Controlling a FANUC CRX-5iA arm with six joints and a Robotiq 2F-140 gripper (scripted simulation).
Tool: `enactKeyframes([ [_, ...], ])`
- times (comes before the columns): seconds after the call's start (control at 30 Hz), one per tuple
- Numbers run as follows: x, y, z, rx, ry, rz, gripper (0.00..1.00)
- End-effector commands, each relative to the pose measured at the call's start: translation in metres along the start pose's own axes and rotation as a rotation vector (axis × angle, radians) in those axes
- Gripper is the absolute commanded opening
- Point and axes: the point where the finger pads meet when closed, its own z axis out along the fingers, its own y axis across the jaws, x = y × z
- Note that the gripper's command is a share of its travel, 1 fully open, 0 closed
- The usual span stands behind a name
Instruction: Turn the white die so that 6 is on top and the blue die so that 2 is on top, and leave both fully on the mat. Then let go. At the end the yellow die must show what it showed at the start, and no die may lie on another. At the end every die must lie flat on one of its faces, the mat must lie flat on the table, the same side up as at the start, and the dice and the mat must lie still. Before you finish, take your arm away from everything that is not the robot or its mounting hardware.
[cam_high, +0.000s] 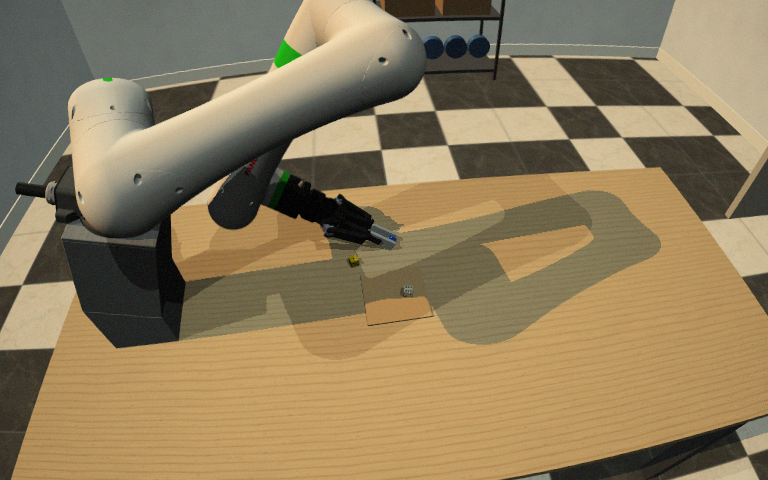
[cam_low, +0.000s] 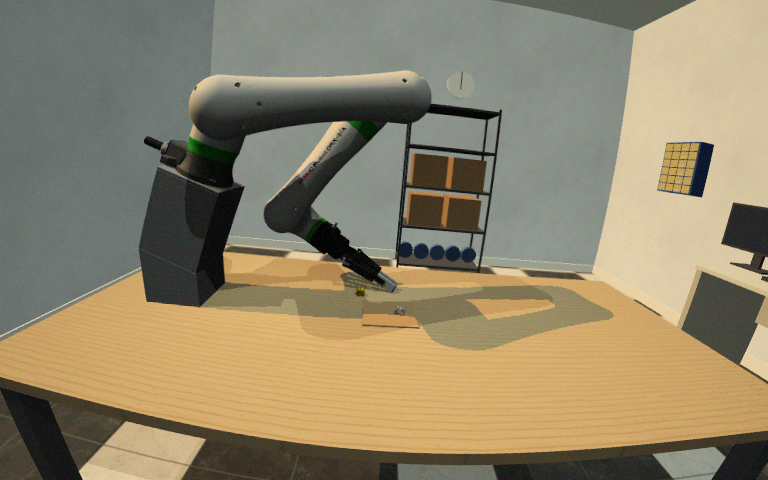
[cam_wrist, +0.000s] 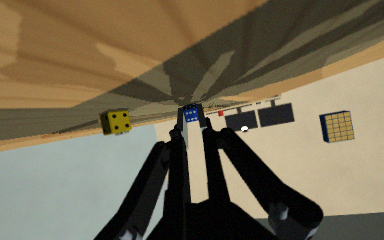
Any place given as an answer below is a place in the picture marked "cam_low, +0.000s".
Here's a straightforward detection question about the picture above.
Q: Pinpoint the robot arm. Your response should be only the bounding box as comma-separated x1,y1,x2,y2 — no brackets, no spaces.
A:
144,71,432,254

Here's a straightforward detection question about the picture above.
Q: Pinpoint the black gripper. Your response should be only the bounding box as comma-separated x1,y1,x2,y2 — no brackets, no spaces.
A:
327,235,398,293

